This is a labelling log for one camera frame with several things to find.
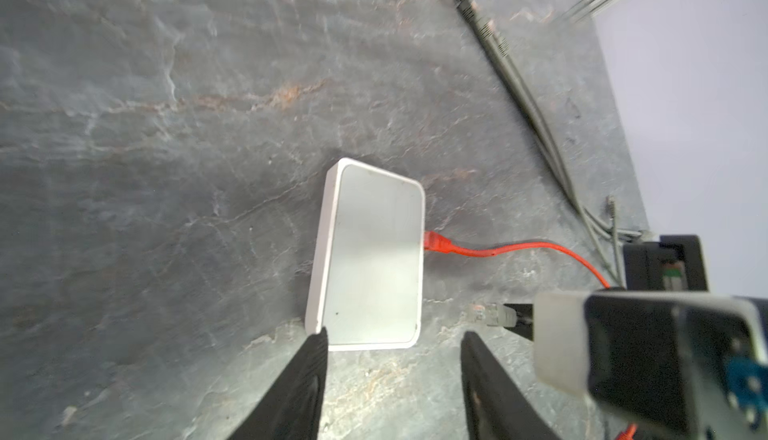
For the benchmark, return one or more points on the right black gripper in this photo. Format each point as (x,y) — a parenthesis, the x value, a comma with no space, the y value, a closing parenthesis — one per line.
(673,263)

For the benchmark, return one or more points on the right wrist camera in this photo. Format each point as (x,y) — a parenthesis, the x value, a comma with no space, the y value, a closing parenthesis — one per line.
(680,365)

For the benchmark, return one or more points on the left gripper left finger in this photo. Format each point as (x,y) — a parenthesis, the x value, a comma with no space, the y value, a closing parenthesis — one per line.
(291,408)

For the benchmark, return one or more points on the white network switch box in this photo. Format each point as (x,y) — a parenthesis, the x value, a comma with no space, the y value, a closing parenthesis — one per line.
(366,285)

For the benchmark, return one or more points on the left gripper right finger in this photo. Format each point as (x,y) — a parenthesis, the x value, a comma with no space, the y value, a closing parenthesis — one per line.
(495,407)

